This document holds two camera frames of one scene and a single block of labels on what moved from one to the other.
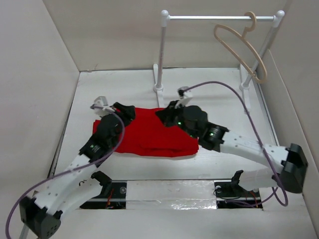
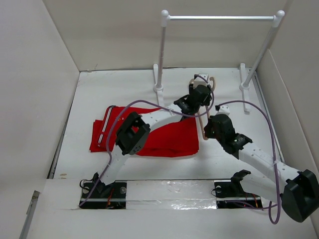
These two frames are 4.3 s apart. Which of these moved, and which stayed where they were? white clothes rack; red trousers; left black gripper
Moved: left black gripper
Stayed: red trousers; white clothes rack
